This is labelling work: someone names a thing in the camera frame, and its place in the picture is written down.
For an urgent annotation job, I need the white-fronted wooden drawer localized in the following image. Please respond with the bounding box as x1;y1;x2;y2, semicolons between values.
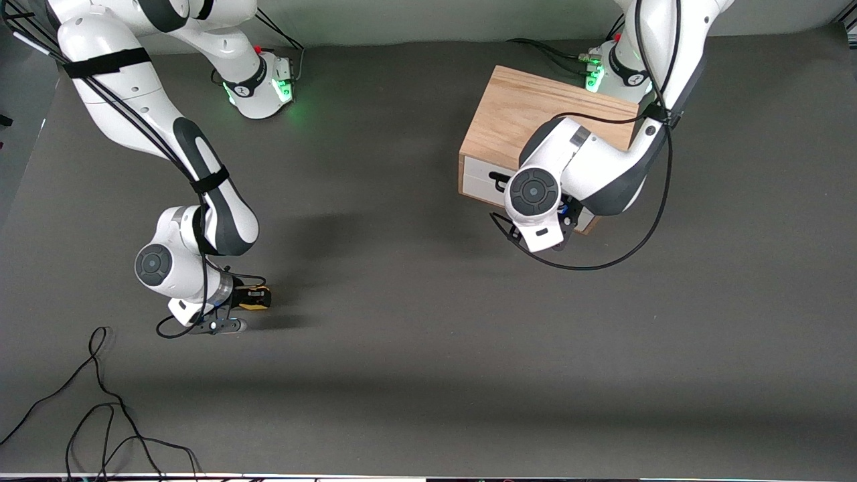
463;157;597;232

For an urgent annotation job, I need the wooden drawer cabinet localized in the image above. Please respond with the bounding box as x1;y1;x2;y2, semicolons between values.
459;65;640;235

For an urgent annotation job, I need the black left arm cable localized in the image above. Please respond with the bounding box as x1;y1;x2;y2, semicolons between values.
491;0;682;272

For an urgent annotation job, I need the narrow black velcro strap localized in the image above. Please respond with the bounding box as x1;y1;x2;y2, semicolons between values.
189;167;230;195

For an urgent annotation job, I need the loose black table cable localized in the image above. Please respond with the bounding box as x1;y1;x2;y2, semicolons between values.
0;327;202;480

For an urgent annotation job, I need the wide black velcro strap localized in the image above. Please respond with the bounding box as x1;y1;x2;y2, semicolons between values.
62;47;152;80

